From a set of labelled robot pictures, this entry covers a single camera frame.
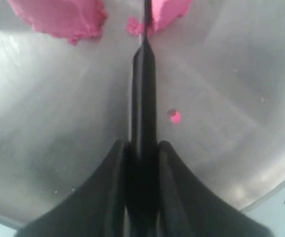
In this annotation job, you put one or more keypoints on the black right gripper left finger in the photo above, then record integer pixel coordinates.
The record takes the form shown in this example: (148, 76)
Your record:
(95, 209)

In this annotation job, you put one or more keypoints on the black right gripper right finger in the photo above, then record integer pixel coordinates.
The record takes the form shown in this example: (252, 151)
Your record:
(189, 209)

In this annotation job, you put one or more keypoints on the black plastic knife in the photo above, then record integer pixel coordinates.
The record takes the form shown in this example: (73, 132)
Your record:
(142, 189)

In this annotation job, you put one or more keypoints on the round stainless steel plate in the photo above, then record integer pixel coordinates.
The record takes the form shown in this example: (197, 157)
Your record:
(220, 101)

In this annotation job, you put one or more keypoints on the pink play dough lump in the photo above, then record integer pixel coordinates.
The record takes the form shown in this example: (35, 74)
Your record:
(73, 20)

